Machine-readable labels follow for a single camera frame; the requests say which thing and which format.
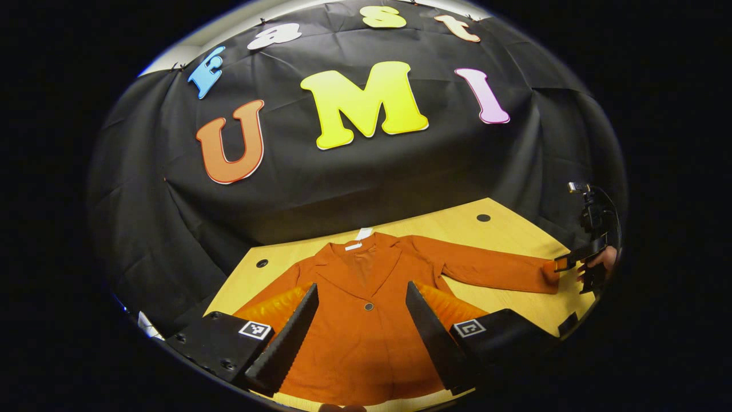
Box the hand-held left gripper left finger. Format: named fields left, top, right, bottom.
left=163, top=282, right=320, bottom=398

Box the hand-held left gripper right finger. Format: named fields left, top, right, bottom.
left=405, top=280, right=564, bottom=395

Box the orange jacket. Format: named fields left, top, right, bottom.
left=234, top=228, right=561, bottom=408

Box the white side desk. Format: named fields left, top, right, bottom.
left=137, top=311, right=165, bottom=342

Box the black backdrop cloth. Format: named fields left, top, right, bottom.
left=86, top=0, right=630, bottom=338

